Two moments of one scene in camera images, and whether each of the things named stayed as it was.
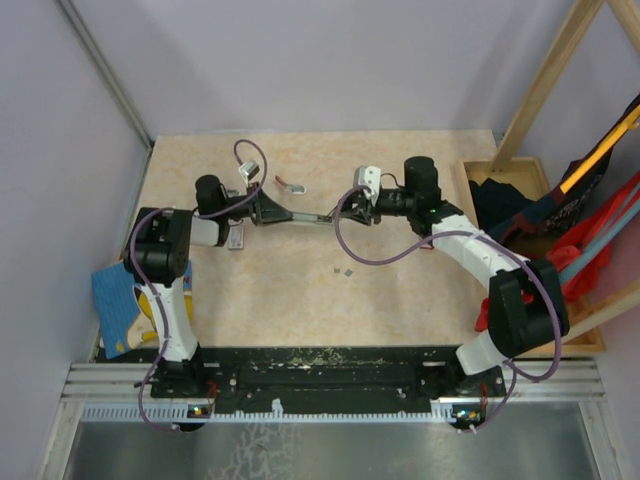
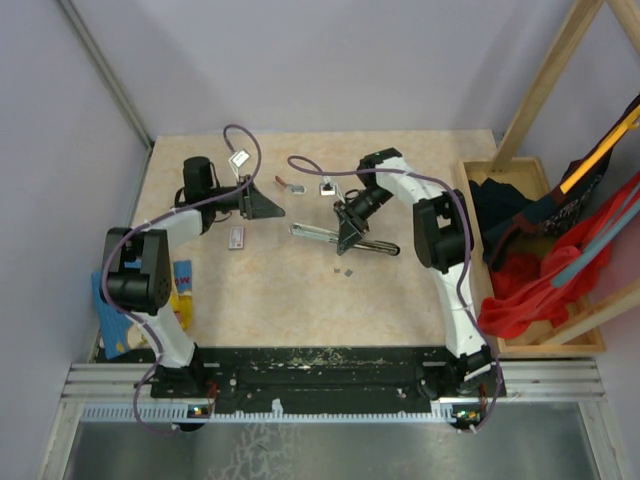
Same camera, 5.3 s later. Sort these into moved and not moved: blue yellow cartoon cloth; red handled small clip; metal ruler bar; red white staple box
Moved: metal ruler bar
Not moved: red white staple box; red handled small clip; blue yellow cartoon cloth
